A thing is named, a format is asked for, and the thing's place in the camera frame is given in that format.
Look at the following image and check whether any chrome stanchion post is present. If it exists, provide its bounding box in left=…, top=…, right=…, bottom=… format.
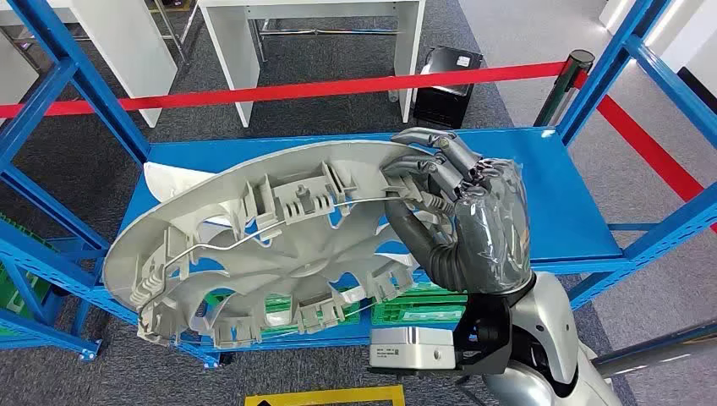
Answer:
left=592, top=321, right=717, bottom=381

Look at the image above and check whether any green plastic crate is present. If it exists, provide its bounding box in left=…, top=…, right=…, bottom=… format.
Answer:
left=204, top=291, right=363, bottom=338
left=370, top=282, right=468, bottom=327
left=0, top=214, right=52, bottom=337

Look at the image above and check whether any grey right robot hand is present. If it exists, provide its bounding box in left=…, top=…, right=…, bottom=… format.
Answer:
left=380, top=127, right=534, bottom=296

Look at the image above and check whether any black box device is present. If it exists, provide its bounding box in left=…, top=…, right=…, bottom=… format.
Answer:
left=413, top=46, right=484, bottom=131

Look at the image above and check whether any red barrier belt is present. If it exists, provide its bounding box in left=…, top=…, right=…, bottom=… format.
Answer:
left=573, top=69, right=717, bottom=233
left=0, top=60, right=568, bottom=120

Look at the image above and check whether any black stanchion post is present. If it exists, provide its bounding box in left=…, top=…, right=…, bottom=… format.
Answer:
left=533, top=49, right=596, bottom=129

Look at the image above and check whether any grey plastic wheel cover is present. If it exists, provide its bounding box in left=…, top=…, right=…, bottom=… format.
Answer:
left=102, top=140, right=449, bottom=351

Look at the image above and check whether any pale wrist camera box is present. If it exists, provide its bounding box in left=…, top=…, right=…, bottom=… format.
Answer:
left=368, top=327, right=457, bottom=372

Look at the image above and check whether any white curved plastic part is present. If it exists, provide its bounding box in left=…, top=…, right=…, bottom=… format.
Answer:
left=142, top=161, right=216, bottom=204

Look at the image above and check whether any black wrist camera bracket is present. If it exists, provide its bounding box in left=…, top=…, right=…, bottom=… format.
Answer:
left=452, top=291, right=513, bottom=376

